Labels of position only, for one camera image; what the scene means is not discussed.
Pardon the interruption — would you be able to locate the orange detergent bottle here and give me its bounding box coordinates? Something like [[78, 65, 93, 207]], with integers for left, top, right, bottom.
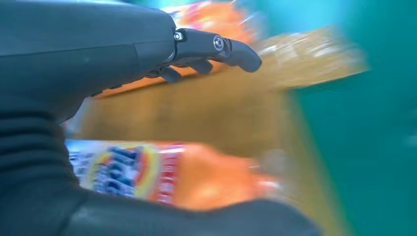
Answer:
[[92, 0, 262, 98], [65, 140, 288, 213]]

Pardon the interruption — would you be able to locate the yellow plastic sheet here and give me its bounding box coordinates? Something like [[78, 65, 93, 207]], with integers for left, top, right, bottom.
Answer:
[[75, 26, 370, 236]]

